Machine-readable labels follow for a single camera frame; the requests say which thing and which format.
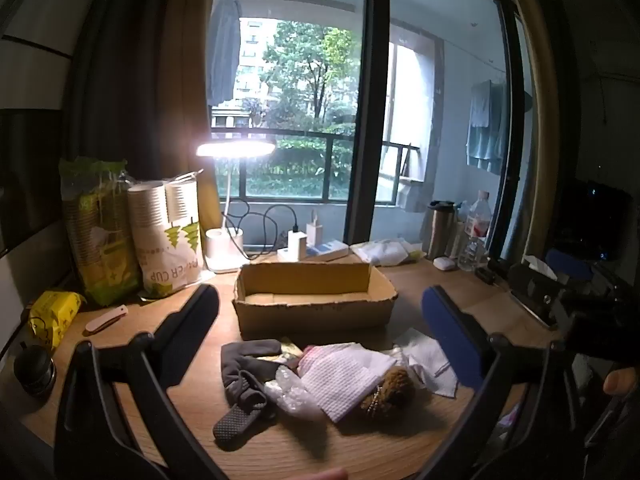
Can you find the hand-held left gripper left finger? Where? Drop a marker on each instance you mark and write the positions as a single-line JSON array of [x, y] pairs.
[[197, 320]]

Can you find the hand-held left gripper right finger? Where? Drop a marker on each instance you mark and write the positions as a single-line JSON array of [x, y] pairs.
[[450, 340]]

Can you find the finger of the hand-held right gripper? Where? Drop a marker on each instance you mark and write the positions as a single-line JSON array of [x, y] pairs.
[[567, 264], [535, 295]]

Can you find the white paper napkin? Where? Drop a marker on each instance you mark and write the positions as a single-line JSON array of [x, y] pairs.
[[430, 360]]

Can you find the dark grey glove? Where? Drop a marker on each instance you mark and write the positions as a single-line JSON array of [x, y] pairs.
[[237, 427], [245, 360]]

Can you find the brown plush toy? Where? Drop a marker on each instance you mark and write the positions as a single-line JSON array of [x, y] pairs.
[[390, 390]]

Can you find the green cartoon tissue pack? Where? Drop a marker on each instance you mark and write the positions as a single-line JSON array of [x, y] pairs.
[[287, 351]]

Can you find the white waffle towel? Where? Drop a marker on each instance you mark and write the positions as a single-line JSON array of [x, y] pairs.
[[345, 375]]

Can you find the brown cardboard box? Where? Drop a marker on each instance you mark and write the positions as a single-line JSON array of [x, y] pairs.
[[310, 310]]

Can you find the clear bubble wrap bag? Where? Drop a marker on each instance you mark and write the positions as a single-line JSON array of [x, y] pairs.
[[290, 395]]

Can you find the person's right hand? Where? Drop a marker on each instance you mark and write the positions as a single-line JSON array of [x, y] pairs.
[[620, 382]]

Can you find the person's left hand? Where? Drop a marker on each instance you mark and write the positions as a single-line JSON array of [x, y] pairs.
[[325, 475]]

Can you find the black electronic box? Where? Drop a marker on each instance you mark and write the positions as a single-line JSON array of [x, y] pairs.
[[595, 220]]

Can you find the white earbud case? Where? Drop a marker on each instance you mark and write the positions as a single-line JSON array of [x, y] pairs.
[[443, 263]]

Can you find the white desk lamp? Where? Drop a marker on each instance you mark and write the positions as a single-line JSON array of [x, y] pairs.
[[225, 247]]

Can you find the clear water bottle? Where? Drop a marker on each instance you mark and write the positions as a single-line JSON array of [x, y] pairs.
[[475, 240]]

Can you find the white bag of paper cups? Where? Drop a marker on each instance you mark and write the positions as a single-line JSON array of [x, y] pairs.
[[165, 240]]

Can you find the pink folding knife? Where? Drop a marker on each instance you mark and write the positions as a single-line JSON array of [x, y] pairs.
[[106, 320]]

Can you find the steel thermos bottle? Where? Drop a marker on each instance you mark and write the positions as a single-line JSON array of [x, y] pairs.
[[440, 232]]

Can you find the pack of white masks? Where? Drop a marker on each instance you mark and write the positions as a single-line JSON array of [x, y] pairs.
[[382, 252]]

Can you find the green bag of paper cups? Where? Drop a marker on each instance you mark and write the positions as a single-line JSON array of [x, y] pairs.
[[97, 240]]

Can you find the white power strip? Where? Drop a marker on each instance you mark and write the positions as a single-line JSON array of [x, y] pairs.
[[325, 251]]

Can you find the yellow tissue pack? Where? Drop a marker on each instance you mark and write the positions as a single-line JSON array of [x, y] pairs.
[[52, 317]]

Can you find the tall white charger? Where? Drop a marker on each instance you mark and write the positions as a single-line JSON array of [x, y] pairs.
[[314, 232]]

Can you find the hanging blue towels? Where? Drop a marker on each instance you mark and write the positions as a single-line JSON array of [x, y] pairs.
[[485, 125]]

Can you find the balcony railing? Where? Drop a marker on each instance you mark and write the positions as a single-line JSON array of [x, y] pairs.
[[300, 170]]

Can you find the black monitor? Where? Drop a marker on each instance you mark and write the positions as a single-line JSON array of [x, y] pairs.
[[27, 180]]

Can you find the dark brown curtain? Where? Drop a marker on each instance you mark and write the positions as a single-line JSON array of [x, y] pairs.
[[130, 60]]

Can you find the hanging grey garment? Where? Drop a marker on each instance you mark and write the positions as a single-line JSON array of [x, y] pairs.
[[224, 50]]

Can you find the dark window frame post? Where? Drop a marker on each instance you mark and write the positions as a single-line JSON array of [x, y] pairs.
[[367, 110]]

